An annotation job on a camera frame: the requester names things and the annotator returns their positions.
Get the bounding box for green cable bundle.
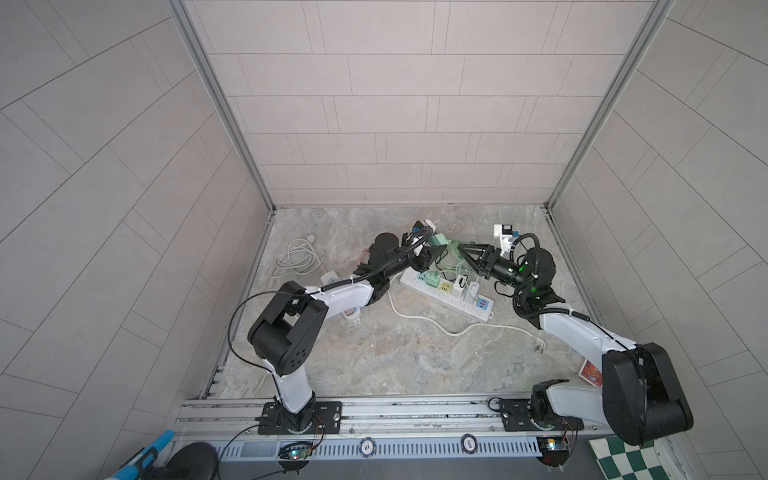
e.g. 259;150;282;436
434;239;481;280

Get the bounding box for long multicolour power strip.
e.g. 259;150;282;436
399;268;494;322

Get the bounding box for green charger with cable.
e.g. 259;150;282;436
424;271;441;288

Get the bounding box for small blue-socket power strip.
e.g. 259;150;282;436
342;307;361;324

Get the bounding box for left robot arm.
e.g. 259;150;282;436
226;221;448;435

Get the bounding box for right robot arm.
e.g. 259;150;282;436
458;243;694;446

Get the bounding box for red card packet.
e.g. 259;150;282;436
578;359;603;388

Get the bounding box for green white checkerboard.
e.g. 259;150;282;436
589;436;677;480

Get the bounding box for black round stool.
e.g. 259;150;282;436
159;442;219;480

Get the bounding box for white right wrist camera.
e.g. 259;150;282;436
493;224;520;255

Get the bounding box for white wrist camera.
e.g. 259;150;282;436
411;219;436;238
493;224;520;255

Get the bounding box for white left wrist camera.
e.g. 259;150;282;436
411;219;436;238

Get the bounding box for long strip white cord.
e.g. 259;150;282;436
386;290;547;349

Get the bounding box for white power strip cord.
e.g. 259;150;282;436
272;232;328;278

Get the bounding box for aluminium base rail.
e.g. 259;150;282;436
173;395;634;463

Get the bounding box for blue handled tool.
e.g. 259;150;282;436
107;430;174;480

